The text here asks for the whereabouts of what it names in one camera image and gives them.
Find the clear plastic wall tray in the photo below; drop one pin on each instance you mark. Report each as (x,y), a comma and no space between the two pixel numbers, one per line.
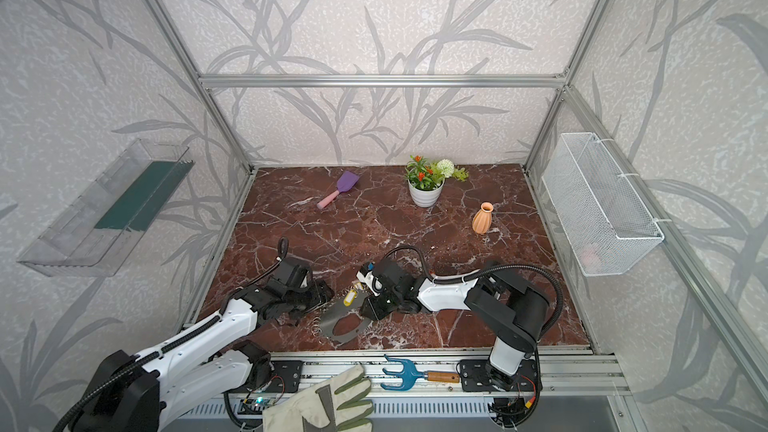
(94,236)

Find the small terracotta vase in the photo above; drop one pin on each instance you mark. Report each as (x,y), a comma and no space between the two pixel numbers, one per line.
(482,220)

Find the yellow key tag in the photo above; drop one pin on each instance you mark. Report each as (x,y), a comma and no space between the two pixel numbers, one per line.
(350,297)

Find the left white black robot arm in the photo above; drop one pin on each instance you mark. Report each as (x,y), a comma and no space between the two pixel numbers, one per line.
(149,389)

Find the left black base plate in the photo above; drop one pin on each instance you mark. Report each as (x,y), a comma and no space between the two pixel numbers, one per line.
(284,377)

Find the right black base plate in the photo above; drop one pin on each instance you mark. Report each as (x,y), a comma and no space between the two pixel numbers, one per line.
(477,376)

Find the white pot with flowers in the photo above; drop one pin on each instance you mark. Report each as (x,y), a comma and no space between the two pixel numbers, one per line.
(426,178)

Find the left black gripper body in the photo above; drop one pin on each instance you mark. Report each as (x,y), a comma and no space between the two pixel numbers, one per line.
(306,298)

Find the white green work glove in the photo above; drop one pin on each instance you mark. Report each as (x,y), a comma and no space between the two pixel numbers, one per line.
(338,404)

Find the blue garden hand fork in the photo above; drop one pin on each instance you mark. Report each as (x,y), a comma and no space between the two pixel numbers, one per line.
(409,375)

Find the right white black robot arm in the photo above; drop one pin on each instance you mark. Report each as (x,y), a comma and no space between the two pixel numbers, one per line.
(518,302)

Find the green circuit board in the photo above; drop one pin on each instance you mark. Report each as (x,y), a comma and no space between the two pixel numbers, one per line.
(251,406)

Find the white wire mesh basket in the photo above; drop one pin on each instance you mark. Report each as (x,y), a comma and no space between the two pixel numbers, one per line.
(606,223)

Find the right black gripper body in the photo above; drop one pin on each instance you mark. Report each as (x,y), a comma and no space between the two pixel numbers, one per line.
(372,295)

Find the purple pink toy spatula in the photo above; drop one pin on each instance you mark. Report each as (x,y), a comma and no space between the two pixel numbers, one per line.
(344,184)

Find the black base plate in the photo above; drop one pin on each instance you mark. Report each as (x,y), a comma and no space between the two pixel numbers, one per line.
(284,377)
(477,376)

